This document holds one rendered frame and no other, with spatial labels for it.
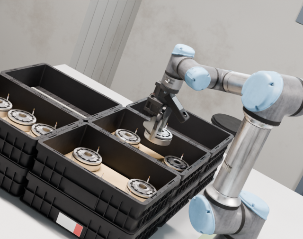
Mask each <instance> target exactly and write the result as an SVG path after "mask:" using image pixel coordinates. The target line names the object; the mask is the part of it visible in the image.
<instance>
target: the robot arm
mask: <svg viewBox="0 0 303 239"><path fill-rule="evenodd" d="M194 55H195V51H194V49H192V48H191V47H189V46H187V45H184V44H177V45H175V48H174V50H173V52H172V53H171V57H170V59H169V62H168V65H167V67H166V70H165V72H164V75H163V77H162V80H159V81H156V83H155V85H156V87H155V89H154V92H153V93H151V94H150V96H149V97H148V99H147V102H146V104H145V107H144V110H146V111H148V113H150V114H151V115H153V114H154V115H156V116H153V117H152V118H151V120H150V121H144V123H143V126H144V127H145V128H146V129H147V130H148V131H149V132H150V133H151V135H150V140H152V139H154V138H155V137H156V134H157V132H158V131H159V132H162V130H163V129H164V127H165V125H166V123H167V121H168V119H169V117H170V114H171V112H172V111H173V112H174V114H175V115H176V117H177V118H178V120H179V122H180V123H183V122H185V121H186V120H188V119H189V115H188V114H187V112H186V111H185V109H184V108H183V106H182V104H181V103H180V101H179V100H178V98H177V97H176V95H175V94H178V92H179V90H180V89H181V86H182V84H183V81H185V82H186V84H187V85H188V86H189V87H191V88H192V89H194V90H195V91H201V90H204V89H205V88H207V89H213V90H218V91H222V92H227V93H232V94H236V95H239V96H242V97H241V101H242V104H243V108H242V110H243V113H244V118H243V120H242V123H241V125H240V127H239V129H238V131H237V133H236V135H235V138H234V140H233V142H232V144H231V146H230V148H229V151H228V153H227V155H226V157H225V159H224V161H223V163H222V166H221V168H220V170H219V172H218V174H217V176H216V178H215V181H214V183H212V184H208V185H207V186H206V188H205V190H204V192H203V194H202V195H200V194H199V195H197V196H194V197H193V198H192V200H191V201H190V204H189V210H188V213H189V219H190V222H191V225H192V226H193V228H194V229H195V230H196V231H197V232H198V233H201V234H207V235H212V234H216V235H215V236H214V237H213V238H212V239H257V238H258V236H259V234H260V232H261V229H262V227H263V225H264V223H265V221H266V220H267V217H268V214H269V206H268V205H267V204H266V202H265V201H263V200H262V199H261V198H259V197H258V196H256V195H255V194H253V193H250V192H248V191H245V190H242V189H243V187H244V185H245V183H246V181H247V179H248V176H249V175H250V173H251V170H252V168H253V166H254V164H255V162H256V160H257V158H258V156H259V154H260V152H261V150H262V148H263V146H264V144H265V141H266V139H267V138H268V136H269V134H270V132H271V129H272V128H275V127H278V126H279V125H280V123H281V121H282V119H283V117H284V116H288V117H299V116H302V115H303V79H302V78H299V77H293V76H289V75H285V74H279V73H277V72H274V71H258V72H256V73H254V74H252V75H249V74H243V73H238V72H234V71H231V70H224V69H219V68H214V67H210V66H205V65H200V64H198V63H197V62H196V61H195V60H194V59H193V58H194Z"/></svg>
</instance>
